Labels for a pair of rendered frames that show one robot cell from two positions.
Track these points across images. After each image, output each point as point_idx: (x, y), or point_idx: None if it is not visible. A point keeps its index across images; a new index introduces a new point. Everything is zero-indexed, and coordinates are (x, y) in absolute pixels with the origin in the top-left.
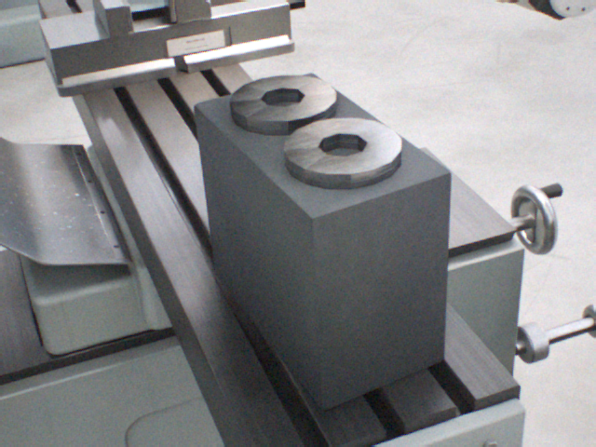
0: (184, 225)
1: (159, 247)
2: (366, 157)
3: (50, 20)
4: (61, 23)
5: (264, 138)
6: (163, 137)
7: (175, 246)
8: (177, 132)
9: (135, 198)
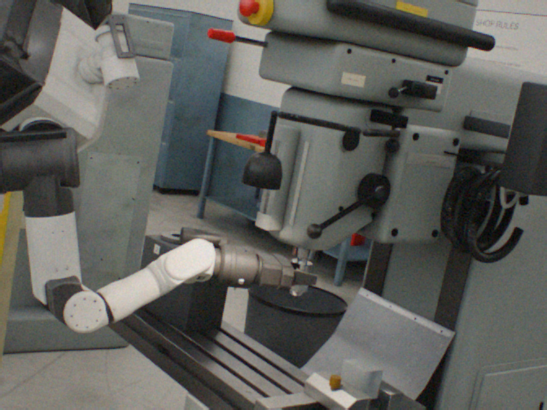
0: (244, 342)
1: (249, 338)
2: (170, 233)
3: (416, 405)
4: (404, 402)
5: None
6: (287, 379)
7: (242, 337)
8: (282, 381)
9: (275, 354)
